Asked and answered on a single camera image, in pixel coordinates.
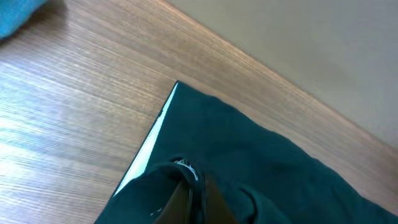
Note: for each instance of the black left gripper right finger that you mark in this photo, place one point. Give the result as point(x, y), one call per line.
point(217, 210)

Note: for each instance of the light blue folded jeans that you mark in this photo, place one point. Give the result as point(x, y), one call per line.
point(14, 13)

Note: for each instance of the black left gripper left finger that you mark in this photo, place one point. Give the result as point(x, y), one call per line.
point(176, 209)

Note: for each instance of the black shorts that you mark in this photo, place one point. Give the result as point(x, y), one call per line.
point(263, 176)

